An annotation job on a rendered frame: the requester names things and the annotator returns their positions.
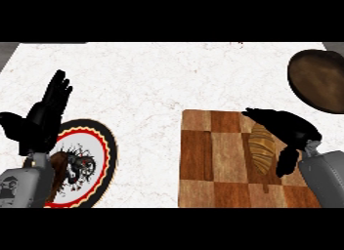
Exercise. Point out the dark brown round pan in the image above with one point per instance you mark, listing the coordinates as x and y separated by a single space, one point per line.
323 81

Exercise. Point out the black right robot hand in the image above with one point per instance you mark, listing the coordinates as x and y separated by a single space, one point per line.
290 127

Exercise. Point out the checkered wooden cutting board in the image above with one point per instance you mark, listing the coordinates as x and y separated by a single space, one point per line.
222 162

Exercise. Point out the golden brown croissant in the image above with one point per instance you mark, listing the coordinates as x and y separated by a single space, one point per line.
262 150

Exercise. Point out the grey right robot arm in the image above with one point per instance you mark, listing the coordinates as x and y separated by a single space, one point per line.
330 177

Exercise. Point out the round patterned plate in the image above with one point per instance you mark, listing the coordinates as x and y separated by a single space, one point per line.
86 164

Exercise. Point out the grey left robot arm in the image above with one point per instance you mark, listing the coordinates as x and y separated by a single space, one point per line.
21 185

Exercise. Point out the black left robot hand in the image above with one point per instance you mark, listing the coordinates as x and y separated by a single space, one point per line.
42 120

